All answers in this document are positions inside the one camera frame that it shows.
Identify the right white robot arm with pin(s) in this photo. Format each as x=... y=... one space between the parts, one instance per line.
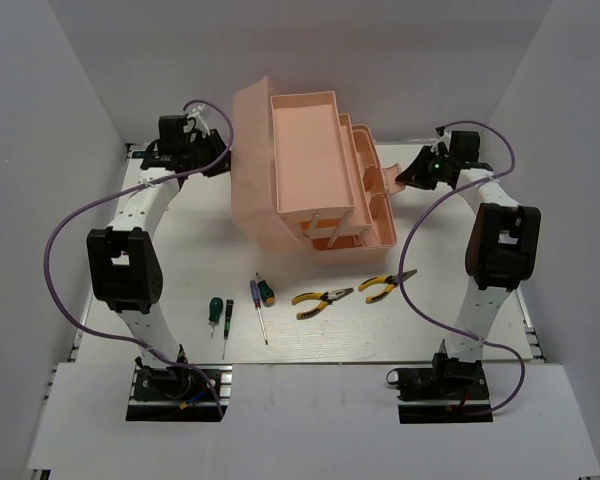
x=502 y=246

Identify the thin green precision screwdriver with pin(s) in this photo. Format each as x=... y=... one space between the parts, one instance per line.
x=227 y=324

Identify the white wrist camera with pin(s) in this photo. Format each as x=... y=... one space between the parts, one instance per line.
x=441 y=146
x=200 y=120

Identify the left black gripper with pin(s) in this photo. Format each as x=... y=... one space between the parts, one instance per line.
x=215 y=142

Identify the pink plastic toolbox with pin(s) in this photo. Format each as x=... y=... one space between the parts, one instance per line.
x=306 y=179

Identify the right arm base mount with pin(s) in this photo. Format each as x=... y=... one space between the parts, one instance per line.
x=423 y=399

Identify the green orange stubby screwdriver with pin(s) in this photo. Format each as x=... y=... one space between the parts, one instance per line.
x=266 y=293

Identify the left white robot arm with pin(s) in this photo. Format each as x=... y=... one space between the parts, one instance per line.
x=125 y=271

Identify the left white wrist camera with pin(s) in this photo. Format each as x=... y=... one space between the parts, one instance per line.
x=200 y=120

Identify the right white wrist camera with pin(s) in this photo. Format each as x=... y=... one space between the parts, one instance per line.
x=441 y=146

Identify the blue red long screwdriver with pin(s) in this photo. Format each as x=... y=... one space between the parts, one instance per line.
x=256 y=298

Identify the yellow combination pliers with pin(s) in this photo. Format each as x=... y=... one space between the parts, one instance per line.
x=324 y=300

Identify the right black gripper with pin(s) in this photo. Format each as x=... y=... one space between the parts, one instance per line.
x=416 y=175

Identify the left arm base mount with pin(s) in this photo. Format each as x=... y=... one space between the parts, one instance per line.
x=171 y=395

